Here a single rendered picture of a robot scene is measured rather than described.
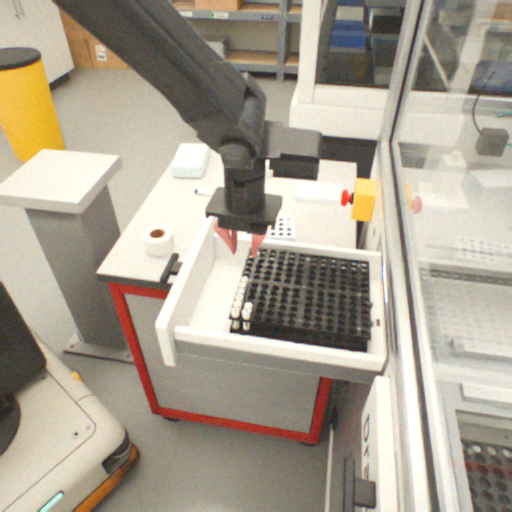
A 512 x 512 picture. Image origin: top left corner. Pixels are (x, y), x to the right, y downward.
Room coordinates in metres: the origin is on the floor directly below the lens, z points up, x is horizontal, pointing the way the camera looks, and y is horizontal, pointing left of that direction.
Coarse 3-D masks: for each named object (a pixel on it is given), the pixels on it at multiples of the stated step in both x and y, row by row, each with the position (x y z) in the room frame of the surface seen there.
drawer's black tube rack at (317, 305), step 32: (288, 256) 0.57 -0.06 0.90; (320, 256) 0.57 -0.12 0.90; (256, 288) 0.49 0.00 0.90; (288, 288) 0.49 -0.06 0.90; (320, 288) 0.53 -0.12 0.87; (352, 288) 0.49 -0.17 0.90; (256, 320) 0.42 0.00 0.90; (288, 320) 0.42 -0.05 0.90; (320, 320) 0.45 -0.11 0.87; (352, 320) 0.42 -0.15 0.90
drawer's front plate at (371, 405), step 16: (384, 384) 0.29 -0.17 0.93; (368, 400) 0.30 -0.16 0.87; (384, 400) 0.27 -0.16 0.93; (384, 416) 0.25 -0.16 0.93; (384, 432) 0.23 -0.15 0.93; (368, 448) 0.24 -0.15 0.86; (384, 448) 0.21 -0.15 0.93; (384, 464) 0.19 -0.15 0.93; (384, 480) 0.17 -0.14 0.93; (384, 496) 0.16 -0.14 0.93
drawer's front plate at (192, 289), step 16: (208, 224) 0.64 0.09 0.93; (208, 240) 0.62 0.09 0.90; (192, 256) 0.54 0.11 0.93; (208, 256) 0.61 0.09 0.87; (192, 272) 0.52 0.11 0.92; (208, 272) 0.60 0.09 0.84; (176, 288) 0.47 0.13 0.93; (192, 288) 0.51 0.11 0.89; (176, 304) 0.44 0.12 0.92; (192, 304) 0.50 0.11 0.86; (160, 320) 0.40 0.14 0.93; (176, 320) 0.42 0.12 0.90; (160, 336) 0.39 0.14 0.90; (176, 352) 0.40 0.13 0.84
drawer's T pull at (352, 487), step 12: (348, 468) 0.19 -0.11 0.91; (348, 480) 0.18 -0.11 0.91; (360, 480) 0.18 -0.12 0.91; (372, 480) 0.18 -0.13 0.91; (348, 492) 0.17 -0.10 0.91; (360, 492) 0.17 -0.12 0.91; (372, 492) 0.17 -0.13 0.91; (348, 504) 0.15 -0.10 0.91; (360, 504) 0.16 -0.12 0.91; (372, 504) 0.15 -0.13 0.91
